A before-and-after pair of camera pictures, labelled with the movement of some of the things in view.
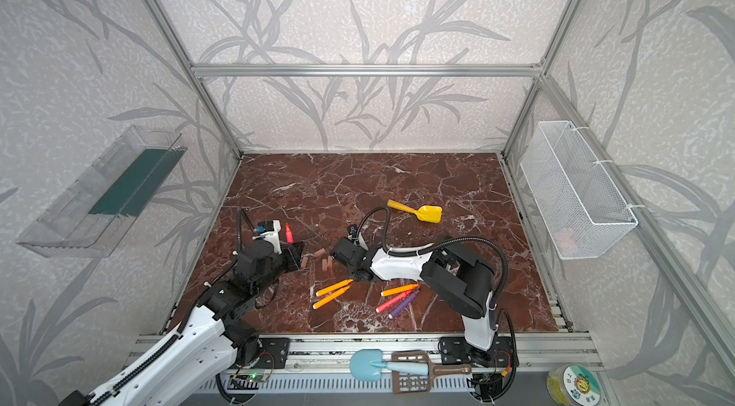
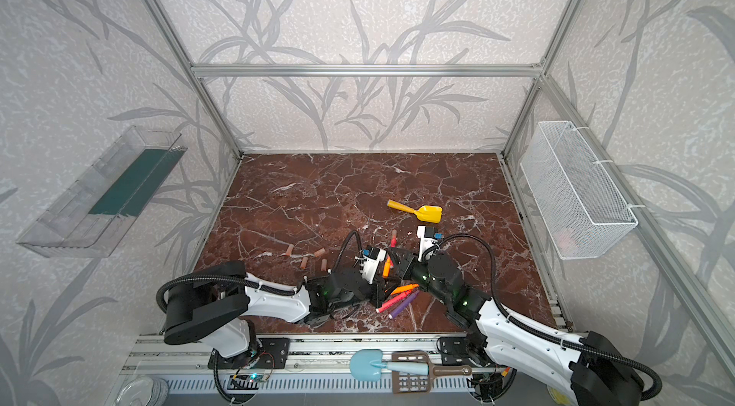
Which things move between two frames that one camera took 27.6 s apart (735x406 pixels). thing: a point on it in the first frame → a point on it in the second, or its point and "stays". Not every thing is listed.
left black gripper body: (291, 255) → (375, 289)
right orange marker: (398, 289) stays
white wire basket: (580, 208) stays
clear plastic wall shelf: (93, 220) stays
